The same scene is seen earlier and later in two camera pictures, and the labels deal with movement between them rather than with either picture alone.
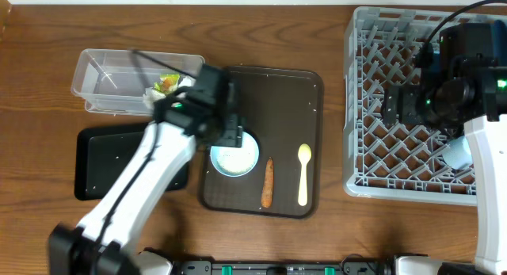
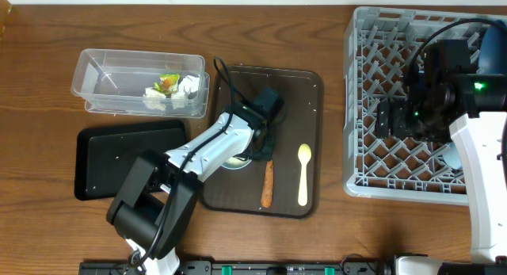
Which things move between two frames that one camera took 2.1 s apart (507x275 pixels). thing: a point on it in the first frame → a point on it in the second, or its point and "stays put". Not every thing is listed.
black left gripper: [234, 135] → [267, 156]
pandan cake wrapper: [168, 82] stays put
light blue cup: [459, 154] stays put
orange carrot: [268, 185] stays put
